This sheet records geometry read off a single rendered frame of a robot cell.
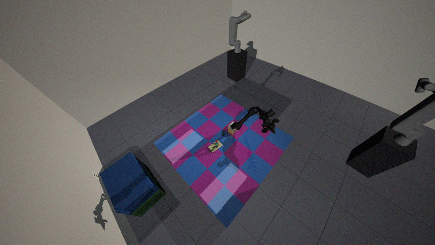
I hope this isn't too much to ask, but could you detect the tan circuit board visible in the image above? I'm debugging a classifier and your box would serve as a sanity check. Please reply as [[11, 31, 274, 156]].
[[208, 140, 223, 153]]

